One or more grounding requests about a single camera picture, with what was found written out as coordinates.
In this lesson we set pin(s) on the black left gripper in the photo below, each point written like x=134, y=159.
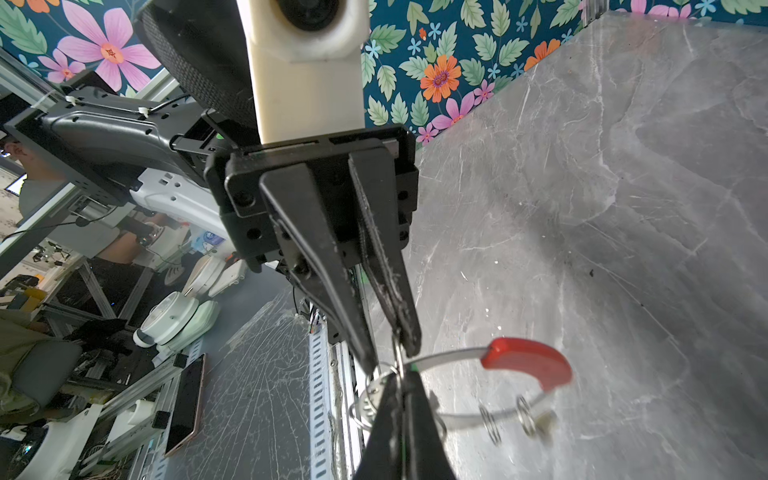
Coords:
x=316, y=212

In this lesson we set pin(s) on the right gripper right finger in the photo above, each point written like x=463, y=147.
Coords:
x=424, y=455

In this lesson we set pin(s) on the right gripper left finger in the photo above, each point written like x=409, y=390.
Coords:
x=382, y=456

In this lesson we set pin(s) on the metal keyring with red handle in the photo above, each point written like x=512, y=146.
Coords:
x=522, y=381

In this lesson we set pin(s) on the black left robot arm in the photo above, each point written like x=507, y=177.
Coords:
x=106, y=144

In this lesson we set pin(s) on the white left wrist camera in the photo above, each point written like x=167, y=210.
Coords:
x=305, y=66

